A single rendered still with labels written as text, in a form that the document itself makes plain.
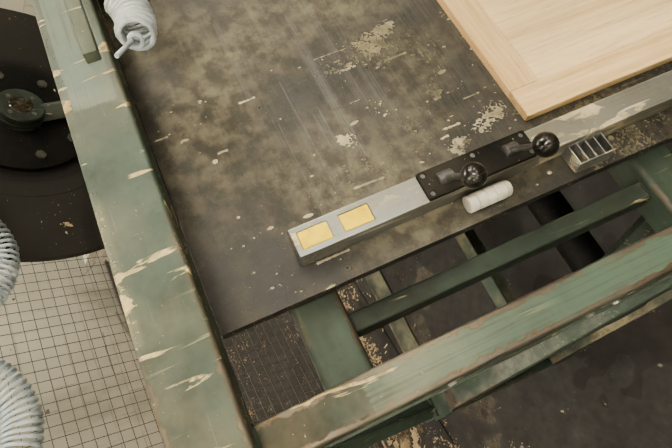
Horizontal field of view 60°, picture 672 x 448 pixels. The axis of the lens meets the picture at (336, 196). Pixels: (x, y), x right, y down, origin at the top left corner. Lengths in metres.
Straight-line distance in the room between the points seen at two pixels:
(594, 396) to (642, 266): 1.67
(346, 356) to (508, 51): 0.62
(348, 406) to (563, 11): 0.84
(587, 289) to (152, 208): 0.64
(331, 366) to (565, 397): 1.84
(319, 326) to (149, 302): 0.26
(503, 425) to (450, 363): 2.04
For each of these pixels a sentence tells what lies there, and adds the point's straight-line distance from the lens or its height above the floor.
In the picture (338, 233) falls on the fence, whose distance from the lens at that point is 0.89.
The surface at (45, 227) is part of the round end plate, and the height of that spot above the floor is 1.85.
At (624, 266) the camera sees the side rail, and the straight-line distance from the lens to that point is 0.96.
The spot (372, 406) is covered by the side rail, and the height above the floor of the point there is 1.68.
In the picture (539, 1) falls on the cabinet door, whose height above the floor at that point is 1.15.
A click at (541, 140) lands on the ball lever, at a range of 0.88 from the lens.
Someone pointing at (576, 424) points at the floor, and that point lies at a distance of 2.68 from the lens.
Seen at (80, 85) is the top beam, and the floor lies 1.89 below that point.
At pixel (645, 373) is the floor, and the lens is 2.49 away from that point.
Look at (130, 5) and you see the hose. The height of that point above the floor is 1.85.
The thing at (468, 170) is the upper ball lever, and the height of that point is 1.54.
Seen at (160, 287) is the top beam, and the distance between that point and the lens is 0.83.
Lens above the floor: 2.21
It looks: 41 degrees down
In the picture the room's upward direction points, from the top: 94 degrees counter-clockwise
